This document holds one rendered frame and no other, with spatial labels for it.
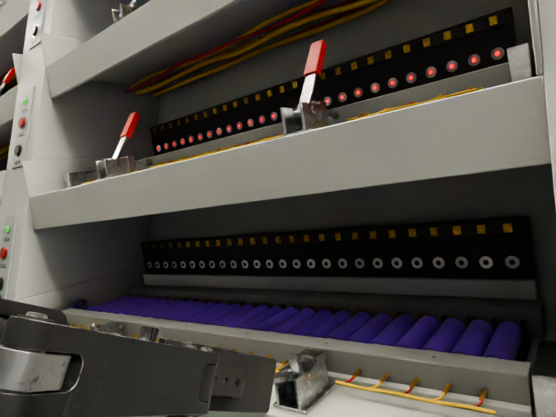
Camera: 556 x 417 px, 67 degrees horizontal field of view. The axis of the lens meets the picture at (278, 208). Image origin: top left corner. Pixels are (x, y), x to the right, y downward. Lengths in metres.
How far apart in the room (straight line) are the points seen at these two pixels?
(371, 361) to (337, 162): 0.14
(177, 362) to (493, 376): 0.19
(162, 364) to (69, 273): 0.54
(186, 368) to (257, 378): 0.09
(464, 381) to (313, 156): 0.17
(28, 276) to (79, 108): 0.26
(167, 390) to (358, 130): 0.19
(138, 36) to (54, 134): 0.23
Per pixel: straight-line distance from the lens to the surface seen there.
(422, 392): 0.31
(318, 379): 0.32
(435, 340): 0.34
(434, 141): 0.27
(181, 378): 0.18
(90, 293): 0.71
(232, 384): 0.23
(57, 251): 0.69
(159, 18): 0.52
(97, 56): 0.61
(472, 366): 0.30
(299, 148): 0.31
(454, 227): 0.41
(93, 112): 0.74
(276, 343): 0.36
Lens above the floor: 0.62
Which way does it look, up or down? 10 degrees up
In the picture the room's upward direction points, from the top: 2 degrees clockwise
